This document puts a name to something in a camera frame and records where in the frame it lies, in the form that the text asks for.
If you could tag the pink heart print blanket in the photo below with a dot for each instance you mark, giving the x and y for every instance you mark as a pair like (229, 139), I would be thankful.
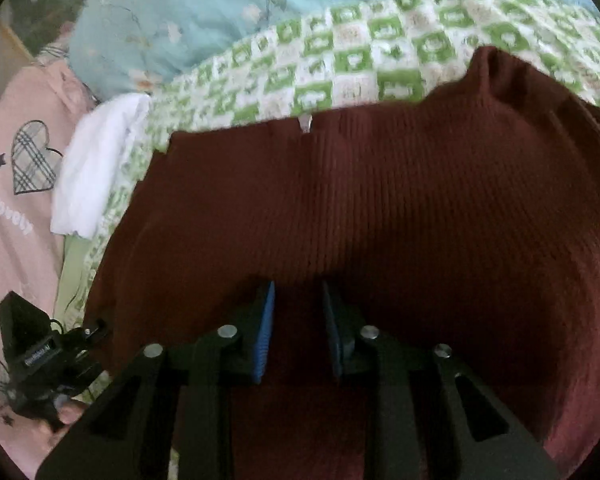
(20, 240)

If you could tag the green checked bed sheet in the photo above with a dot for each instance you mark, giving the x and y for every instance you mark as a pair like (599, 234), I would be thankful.
(330, 60)

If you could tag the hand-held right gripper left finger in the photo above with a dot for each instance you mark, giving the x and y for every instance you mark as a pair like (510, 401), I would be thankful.
(264, 340)

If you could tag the white cloth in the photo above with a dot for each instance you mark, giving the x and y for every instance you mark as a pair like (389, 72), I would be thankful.
(92, 170)

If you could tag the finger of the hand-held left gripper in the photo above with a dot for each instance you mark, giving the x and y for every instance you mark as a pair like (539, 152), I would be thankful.
(94, 332)
(91, 372)

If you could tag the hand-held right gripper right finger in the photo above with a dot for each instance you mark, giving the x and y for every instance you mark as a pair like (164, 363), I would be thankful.
(331, 340)

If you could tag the maroon knit hooded sweater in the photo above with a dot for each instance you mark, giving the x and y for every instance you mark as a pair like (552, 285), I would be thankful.
(380, 210)

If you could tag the light blue floral quilt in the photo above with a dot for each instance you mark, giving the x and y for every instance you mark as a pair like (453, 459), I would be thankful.
(220, 5)

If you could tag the light green cloth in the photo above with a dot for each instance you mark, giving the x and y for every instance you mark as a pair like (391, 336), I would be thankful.
(72, 270)

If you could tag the person's left hand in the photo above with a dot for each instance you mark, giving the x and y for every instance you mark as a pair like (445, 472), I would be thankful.
(72, 414)

